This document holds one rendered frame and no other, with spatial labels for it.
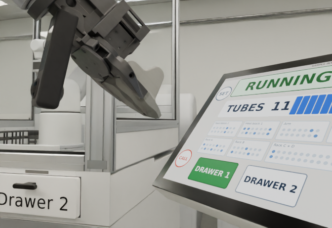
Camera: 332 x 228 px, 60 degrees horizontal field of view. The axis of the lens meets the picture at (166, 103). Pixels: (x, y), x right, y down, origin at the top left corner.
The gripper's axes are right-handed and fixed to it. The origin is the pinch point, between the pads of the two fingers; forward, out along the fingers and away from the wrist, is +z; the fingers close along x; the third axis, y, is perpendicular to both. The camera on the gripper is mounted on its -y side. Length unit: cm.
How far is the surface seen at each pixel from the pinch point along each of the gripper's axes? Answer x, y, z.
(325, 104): -14.0, 14.5, 14.9
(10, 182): 62, -22, 3
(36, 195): 55, -20, 10
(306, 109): -11.4, 13.6, 14.9
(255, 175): -8.4, 1.4, 14.9
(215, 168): -0.3, 1.3, 14.9
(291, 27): 177, 294, 164
